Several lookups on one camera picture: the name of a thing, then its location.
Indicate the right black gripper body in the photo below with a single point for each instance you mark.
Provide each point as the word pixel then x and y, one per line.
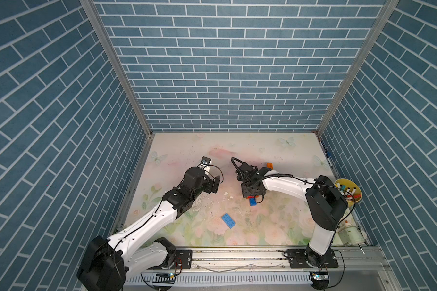
pixel 247 191

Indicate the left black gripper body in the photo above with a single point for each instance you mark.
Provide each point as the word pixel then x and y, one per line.
pixel 206 185

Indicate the small blue lego brick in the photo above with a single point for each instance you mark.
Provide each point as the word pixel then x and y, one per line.
pixel 252 202

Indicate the long blue lego brick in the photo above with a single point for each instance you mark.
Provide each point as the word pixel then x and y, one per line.
pixel 228 221

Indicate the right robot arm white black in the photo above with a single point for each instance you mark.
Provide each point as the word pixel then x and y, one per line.
pixel 326 203

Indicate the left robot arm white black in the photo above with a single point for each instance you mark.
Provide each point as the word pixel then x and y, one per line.
pixel 109 262

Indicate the yellow cup with markers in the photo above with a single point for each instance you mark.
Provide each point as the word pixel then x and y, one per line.
pixel 350 190

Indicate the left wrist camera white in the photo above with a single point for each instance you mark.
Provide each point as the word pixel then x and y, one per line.
pixel 205 163

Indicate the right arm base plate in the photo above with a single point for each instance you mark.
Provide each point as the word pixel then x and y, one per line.
pixel 295 258

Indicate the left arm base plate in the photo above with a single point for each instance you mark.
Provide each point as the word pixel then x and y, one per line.
pixel 180 259

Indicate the aluminium front rail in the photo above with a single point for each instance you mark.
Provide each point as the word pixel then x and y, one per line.
pixel 249 259

